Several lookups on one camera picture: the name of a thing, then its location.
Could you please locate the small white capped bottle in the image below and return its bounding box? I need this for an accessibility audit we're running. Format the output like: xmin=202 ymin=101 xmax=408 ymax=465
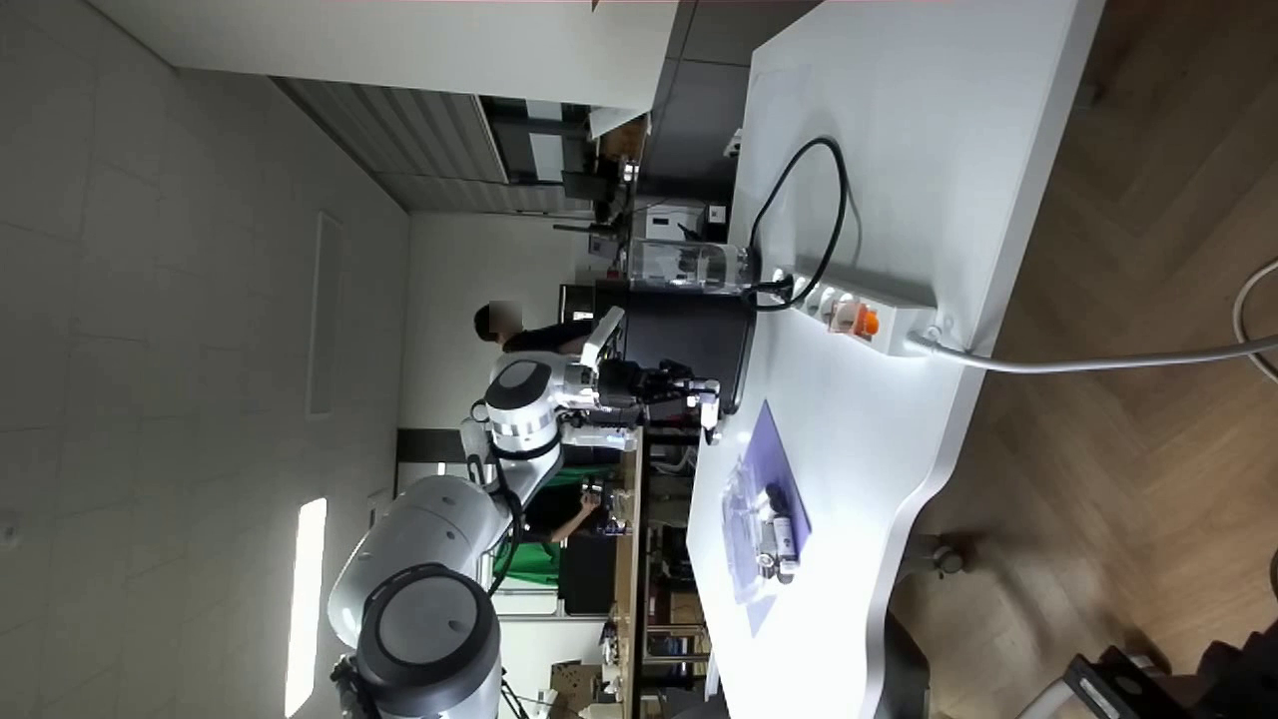
xmin=774 ymin=515 xmax=801 ymax=585

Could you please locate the grey cable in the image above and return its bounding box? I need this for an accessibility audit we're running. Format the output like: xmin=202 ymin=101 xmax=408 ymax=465
xmin=907 ymin=257 xmax=1278 ymax=386

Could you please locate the purple sheet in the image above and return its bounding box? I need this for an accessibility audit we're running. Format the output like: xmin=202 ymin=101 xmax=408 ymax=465
xmin=743 ymin=400 xmax=813 ymax=640

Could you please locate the ceiling light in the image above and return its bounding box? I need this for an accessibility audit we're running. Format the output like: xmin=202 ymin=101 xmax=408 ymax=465
xmin=284 ymin=497 xmax=328 ymax=718

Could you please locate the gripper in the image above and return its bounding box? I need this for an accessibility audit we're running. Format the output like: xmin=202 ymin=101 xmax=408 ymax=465
xmin=596 ymin=358 xmax=722 ymax=410

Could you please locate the clear plastic box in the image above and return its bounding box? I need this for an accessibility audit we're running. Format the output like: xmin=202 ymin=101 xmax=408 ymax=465
xmin=720 ymin=457 xmax=802 ymax=606

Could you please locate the clear water tank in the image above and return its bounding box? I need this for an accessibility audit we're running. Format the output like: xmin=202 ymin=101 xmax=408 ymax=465
xmin=628 ymin=239 xmax=752 ymax=295

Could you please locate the wooden shelf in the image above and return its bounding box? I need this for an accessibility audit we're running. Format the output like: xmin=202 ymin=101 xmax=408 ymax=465
xmin=611 ymin=427 xmax=648 ymax=719

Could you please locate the black cable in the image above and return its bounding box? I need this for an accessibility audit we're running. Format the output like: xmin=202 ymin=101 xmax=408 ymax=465
xmin=747 ymin=136 xmax=851 ymax=313

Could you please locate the person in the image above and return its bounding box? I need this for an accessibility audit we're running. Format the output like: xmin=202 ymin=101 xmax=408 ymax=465
xmin=473 ymin=300 xmax=601 ymax=357
xmin=519 ymin=477 xmax=628 ymax=546

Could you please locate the black stand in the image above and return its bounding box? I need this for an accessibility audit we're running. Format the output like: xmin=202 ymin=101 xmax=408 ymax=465
xmin=1016 ymin=617 xmax=1278 ymax=719

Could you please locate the white power strip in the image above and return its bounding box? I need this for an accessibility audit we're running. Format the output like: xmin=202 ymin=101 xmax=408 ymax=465
xmin=771 ymin=261 xmax=941 ymax=359

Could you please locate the green cloth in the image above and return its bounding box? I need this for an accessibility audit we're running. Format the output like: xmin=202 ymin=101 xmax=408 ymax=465
xmin=492 ymin=467 xmax=618 ymax=587

